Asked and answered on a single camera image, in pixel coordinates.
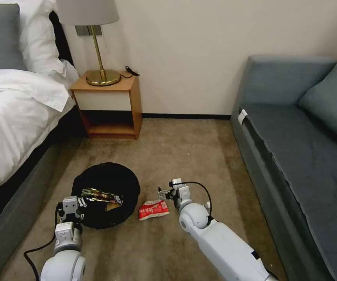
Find red white snack wrapper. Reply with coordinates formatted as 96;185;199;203
138;199;171;222

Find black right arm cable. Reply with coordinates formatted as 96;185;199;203
182;181;212;219

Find brass table lamp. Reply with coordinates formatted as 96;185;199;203
55;0;122;87

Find wooden nightstand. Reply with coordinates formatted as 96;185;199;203
70;70;143;140

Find grey fabric sofa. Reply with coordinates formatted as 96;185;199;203
230;44;337;281

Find black cable with plug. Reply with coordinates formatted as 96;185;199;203
118;65;141;79

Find grey sofa cushion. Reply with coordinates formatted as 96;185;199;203
298;44;337;160

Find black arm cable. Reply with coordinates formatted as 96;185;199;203
182;181;212;219
23;231;58;281

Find grey wall switch plate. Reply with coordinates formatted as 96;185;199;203
75;25;103;37

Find black headboard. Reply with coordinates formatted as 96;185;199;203
48;10;75;67

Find white sofa tag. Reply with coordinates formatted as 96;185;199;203
238;108;249;126

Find black round trash bin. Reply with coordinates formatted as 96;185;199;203
72;161;141;230

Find white pillow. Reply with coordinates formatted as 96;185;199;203
16;0;81;86

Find shiny dark snack wrapper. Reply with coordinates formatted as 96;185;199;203
80;187;124;205

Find white duvet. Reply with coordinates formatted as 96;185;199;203
0;68;77;212

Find black skirting board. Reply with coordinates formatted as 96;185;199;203
141;113;234;120

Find grey bed frame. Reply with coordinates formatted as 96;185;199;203
0;140;67;266

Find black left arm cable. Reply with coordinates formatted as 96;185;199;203
23;231;58;281

